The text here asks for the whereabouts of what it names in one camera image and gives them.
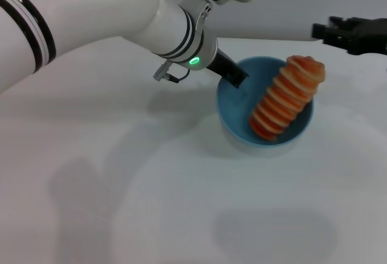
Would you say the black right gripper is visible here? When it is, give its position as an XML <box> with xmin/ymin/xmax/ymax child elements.
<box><xmin>312</xmin><ymin>16</ymin><xmax>387</xmax><ymax>56</ymax></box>

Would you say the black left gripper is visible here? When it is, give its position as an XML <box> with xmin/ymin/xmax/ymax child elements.
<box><xmin>208</xmin><ymin>50</ymin><xmax>249</xmax><ymax>89</ymax></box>

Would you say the blue bowl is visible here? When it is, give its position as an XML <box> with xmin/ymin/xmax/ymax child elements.
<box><xmin>215</xmin><ymin>56</ymin><xmax>315</xmax><ymax>156</ymax></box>

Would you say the left arm connector cable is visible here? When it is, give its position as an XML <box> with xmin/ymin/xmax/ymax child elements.
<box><xmin>153</xmin><ymin>61</ymin><xmax>191</xmax><ymax>83</ymax></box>

